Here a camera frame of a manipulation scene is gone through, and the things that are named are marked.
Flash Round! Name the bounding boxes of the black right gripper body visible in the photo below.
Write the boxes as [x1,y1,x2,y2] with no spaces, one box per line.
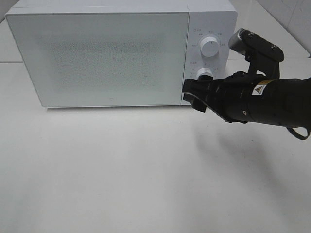
[207,71,265,123]

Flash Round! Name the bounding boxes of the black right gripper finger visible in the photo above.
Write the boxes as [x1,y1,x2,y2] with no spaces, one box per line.
[182,79,211,113]
[198,74,213,84]

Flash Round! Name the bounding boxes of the white microwave knob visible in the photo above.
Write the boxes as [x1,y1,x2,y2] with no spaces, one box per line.
[199,35,220,57]
[196,68,214,79]

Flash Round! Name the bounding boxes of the white microwave door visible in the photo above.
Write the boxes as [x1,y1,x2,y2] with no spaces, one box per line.
[7,13,188,108]

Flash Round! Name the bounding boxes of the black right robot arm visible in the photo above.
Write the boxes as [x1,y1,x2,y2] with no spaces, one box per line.
[182,71,311,130]

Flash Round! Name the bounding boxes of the white microwave oven body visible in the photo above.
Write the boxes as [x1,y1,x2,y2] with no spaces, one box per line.
[5,0,238,105]

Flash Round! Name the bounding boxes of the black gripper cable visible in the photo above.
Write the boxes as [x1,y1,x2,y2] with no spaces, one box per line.
[286,126,311,141]

